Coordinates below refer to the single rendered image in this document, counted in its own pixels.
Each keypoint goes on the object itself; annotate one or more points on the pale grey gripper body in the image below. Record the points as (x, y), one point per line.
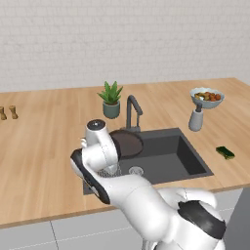
(109, 171)

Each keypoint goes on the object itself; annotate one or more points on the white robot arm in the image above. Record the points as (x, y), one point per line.
(146, 205)

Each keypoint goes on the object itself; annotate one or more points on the dark round pan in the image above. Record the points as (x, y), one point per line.
(129, 145)

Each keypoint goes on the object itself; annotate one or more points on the dark grey sink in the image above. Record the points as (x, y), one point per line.
(169, 156)

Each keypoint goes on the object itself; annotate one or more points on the green sponge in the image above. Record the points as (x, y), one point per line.
(225, 152)

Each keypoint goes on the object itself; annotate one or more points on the grey drawer front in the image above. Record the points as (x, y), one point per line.
(91, 226)
(228, 200)

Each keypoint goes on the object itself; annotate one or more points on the dark grey tap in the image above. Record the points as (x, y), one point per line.
(131, 107)

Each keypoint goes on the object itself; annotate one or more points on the green plant in grey pot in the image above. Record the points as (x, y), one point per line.
(111, 101)

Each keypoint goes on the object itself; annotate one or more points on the grey soap dispenser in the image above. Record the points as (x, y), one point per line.
(196, 120)

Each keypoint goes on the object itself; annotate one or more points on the grey cupboard door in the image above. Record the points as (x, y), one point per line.
(24, 236)

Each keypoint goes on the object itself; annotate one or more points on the wooden shaker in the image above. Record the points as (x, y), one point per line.
(13, 112)
(2, 113)

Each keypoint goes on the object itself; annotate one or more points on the pale blue bowl of fruit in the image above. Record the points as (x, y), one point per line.
(207, 98)

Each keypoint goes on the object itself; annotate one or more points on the dark grey dishwasher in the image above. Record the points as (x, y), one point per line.
(239, 221)

